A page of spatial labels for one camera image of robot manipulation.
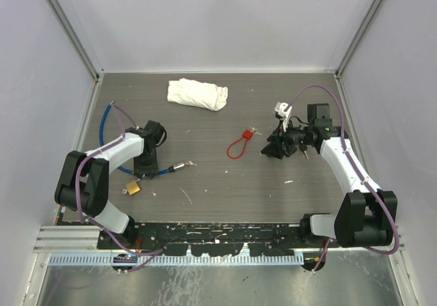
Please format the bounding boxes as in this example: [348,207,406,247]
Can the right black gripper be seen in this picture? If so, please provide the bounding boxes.
[262,117,313,159]

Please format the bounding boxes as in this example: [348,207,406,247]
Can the silver keys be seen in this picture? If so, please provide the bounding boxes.
[249,126,262,135]

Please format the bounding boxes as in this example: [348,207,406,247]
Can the brass padlock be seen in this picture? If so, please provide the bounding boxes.
[122,180,141,195]

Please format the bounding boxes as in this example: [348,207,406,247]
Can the red cable padlock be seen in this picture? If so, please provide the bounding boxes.
[226,130,254,159]

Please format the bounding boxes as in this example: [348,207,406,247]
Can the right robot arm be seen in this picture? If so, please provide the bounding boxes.
[261,102,397,247]

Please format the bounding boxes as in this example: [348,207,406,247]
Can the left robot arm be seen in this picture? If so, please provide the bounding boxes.
[54,120,167,249]

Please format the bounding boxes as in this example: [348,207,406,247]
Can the black-headed keys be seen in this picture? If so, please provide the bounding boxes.
[299,144,309,159]

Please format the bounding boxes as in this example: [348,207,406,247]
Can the white crumpled cloth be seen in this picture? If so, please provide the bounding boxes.
[167,79,229,111]

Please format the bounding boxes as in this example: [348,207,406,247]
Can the blue cable lock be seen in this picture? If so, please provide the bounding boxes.
[98,103,197,179]

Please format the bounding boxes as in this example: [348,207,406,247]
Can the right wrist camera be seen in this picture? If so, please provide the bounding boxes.
[274,102,292,132]

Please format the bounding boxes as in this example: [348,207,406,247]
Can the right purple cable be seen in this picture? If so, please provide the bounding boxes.
[290,84,400,275]

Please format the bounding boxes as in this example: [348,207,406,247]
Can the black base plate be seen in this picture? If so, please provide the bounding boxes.
[97,221,342,258]

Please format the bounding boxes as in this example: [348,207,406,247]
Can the slotted cable duct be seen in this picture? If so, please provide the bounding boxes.
[48,252,304,266]

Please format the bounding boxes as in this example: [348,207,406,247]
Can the aluminium frame rail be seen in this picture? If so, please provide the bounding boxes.
[33,225,100,253]

